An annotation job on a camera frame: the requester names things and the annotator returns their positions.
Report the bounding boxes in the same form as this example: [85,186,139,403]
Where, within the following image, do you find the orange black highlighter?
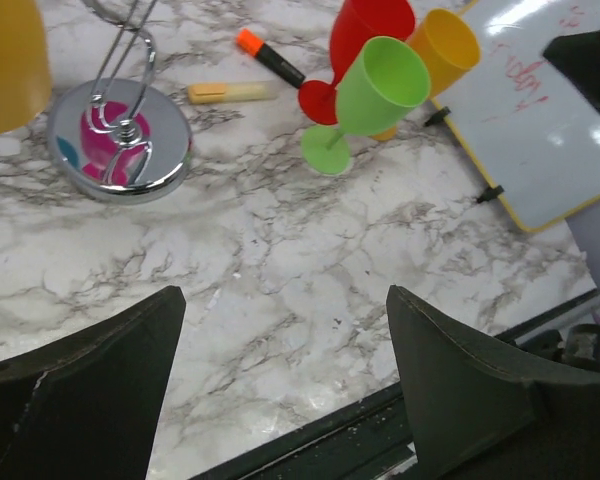
[236,29,305,89]

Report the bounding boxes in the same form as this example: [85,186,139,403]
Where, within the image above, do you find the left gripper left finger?
[0,286,186,479]

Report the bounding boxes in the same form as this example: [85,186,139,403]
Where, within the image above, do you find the chrome wine glass rack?
[46,1,193,204]

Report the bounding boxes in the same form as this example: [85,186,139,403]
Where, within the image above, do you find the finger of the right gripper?
[542,30,600,114]

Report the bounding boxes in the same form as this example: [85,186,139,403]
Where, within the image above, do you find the red wine glass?
[298,0,416,125]

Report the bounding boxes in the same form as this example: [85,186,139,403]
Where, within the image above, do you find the whiteboard with yellow frame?
[433,1,600,232]

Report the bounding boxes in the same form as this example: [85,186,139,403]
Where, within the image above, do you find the yellow wine glass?
[0,0,52,134]
[369,8,482,142]

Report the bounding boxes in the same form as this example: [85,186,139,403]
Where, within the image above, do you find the pale yellow marker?
[187,81,280,105]

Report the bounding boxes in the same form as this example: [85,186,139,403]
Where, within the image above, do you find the green wine glass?
[301,36,431,175]

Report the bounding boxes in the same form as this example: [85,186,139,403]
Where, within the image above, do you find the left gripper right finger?
[386,286,600,479]

